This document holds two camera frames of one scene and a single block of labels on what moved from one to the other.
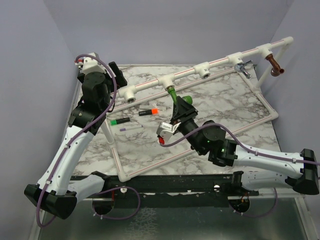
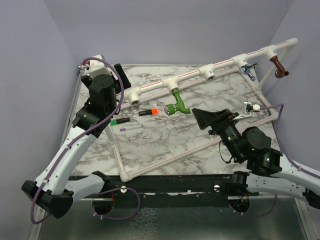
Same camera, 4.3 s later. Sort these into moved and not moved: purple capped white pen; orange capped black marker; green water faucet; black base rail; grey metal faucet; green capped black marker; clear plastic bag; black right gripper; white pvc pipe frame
Moved: grey metal faucet; white pvc pipe frame; black right gripper; green water faucet
Not moved: green capped black marker; clear plastic bag; black base rail; purple capped white pen; orange capped black marker
